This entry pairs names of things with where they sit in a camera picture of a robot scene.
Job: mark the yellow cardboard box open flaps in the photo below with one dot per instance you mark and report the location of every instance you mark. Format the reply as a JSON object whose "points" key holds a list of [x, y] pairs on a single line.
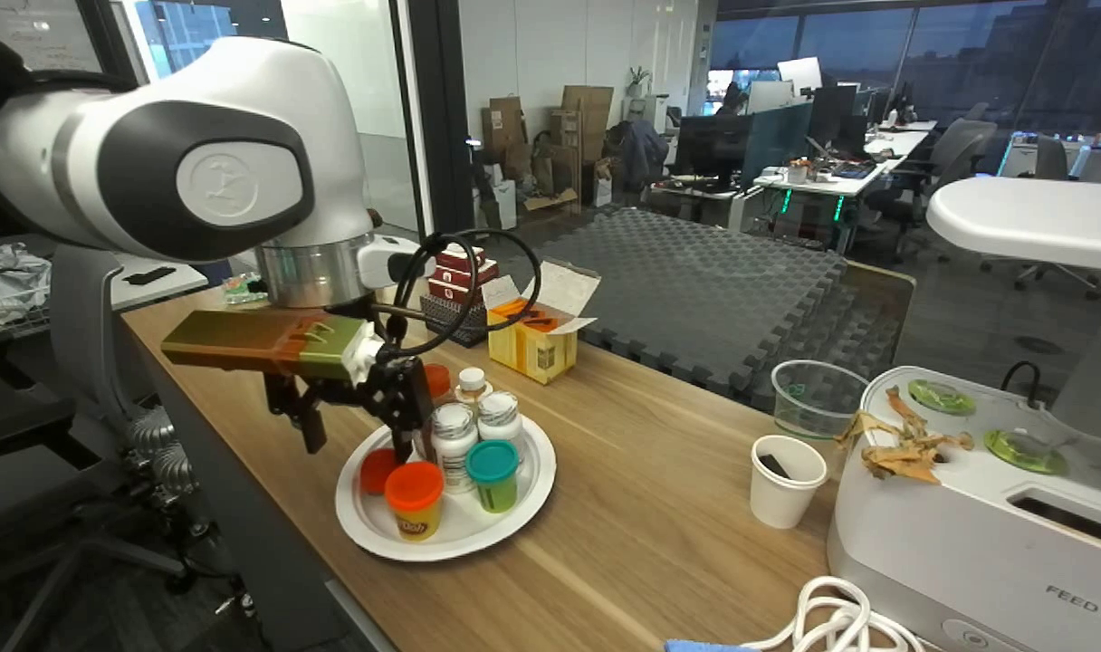
{"points": [[537, 346]]}

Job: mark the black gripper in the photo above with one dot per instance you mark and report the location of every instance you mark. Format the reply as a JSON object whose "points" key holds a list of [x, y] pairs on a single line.
{"points": [[374, 384]]}

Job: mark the red flat box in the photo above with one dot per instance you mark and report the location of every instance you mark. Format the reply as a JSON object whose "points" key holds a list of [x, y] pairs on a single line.
{"points": [[465, 278], [458, 295], [470, 254]]}

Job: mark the green flat packet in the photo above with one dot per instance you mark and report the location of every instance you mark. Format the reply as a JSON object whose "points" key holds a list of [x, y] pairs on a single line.
{"points": [[249, 291]]}

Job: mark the brown cardboard box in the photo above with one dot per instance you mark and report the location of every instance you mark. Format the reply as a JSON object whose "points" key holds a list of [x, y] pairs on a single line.
{"points": [[583, 132], [503, 134]]}

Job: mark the brown dried food pieces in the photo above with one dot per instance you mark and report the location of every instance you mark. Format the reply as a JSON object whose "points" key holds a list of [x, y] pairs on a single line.
{"points": [[896, 449]]}

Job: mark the computer monitor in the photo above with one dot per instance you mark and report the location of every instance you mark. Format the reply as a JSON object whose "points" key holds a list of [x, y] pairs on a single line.
{"points": [[802, 75]]}

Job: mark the grey swivel chair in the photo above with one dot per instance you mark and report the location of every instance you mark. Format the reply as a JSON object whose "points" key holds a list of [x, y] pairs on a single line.
{"points": [[92, 399]]}

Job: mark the grey patterned box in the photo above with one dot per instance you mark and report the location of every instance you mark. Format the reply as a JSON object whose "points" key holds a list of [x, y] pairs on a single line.
{"points": [[453, 321]]}

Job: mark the clear plastic cup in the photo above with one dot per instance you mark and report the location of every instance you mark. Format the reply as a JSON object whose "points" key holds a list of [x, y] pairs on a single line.
{"points": [[815, 399]]}

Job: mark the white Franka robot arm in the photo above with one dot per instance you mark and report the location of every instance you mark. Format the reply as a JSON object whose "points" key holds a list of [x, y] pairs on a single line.
{"points": [[191, 169]]}

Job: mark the white printer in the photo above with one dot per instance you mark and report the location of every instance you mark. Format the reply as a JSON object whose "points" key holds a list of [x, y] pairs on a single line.
{"points": [[962, 544]]}

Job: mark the white office desk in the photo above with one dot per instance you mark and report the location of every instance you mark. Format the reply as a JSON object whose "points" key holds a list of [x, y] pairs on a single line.
{"points": [[822, 178]]}

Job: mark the white paper cup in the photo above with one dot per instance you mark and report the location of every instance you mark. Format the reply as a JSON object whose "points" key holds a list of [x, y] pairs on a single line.
{"points": [[788, 483]]}

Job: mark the grey foam floor mat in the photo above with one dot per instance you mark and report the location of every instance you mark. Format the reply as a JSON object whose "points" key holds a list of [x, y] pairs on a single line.
{"points": [[698, 291]]}

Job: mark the green toy vegetable slice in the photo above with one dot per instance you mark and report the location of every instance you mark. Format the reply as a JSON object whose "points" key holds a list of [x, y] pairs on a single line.
{"points": [[943, 397], [1023, 449]]}

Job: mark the white paper plate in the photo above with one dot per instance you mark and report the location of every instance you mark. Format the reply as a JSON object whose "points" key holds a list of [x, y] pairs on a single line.
{"points": [[453, 539]]}

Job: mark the yellow tub orange lid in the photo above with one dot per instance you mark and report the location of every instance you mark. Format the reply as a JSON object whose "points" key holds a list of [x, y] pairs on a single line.
{"points": [[413, 498]]}

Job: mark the green tub teal lid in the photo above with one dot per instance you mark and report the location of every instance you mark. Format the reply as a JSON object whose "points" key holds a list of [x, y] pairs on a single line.
{"points": [[494, 474]]}

